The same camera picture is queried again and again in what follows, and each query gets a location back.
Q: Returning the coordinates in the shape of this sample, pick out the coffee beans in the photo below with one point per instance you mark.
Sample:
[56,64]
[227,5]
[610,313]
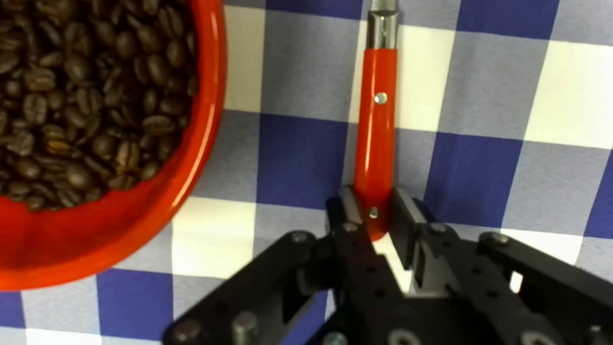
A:
[83,97]

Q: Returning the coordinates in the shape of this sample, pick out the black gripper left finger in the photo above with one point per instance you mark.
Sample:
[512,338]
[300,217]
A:
[300,275]

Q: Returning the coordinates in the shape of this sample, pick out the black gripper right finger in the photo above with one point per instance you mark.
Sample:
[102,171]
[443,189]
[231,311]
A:
[510,288]

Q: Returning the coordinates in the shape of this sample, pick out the blue white checkered tablecloth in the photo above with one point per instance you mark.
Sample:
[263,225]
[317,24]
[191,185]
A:
[486,97]

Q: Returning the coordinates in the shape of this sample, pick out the orange bowl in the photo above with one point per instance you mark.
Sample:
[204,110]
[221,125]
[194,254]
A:
[97,246]

